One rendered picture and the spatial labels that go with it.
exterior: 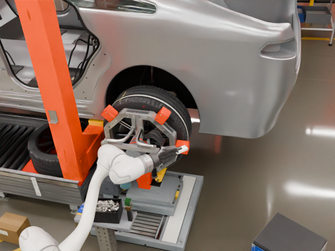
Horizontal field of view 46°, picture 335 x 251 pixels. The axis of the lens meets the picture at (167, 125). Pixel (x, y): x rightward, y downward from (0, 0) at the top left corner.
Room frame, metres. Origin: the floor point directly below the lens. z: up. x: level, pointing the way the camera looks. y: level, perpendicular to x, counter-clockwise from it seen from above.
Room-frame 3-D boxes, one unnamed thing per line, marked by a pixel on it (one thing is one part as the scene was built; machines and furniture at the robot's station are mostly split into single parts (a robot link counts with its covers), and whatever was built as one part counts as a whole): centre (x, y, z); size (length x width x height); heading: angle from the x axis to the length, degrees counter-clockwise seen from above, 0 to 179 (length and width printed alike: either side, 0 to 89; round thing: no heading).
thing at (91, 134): (2.67, 0.65, 0.69); 0.52 x 0.17 x 0.35; 163
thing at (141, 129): (2.14, 0.15, 1.03); 0.19 x 0.18 x 0.11; 163
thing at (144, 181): (2.33, 0.19, 0.48); 0.16 x 0.12 x 0.17; 163
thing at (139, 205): (2.46, 0.18, 0.13); 0.50 x 0.36 x 0.10; 73
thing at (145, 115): (2.29, 0.20, 0.85); 0.54 x 0.07 x 0.54; 73
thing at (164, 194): (2.45, 0.15, 0.32); 0.40 x 0.30 x 0.28; 73
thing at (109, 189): (2.55, 0.47, 0.26); 0.42 x 0.18 x 0.35; 163
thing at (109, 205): (1.95, 0.47, 0.51); 0.20 x 0.14 x 0.13; 82
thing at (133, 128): (2.20, 0.34, 1.03); 0.19 x 0.18 x 0.11; 163
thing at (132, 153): (2.22, 0.23, 0.85); 0.21 x 0.14 x 0.14; 163
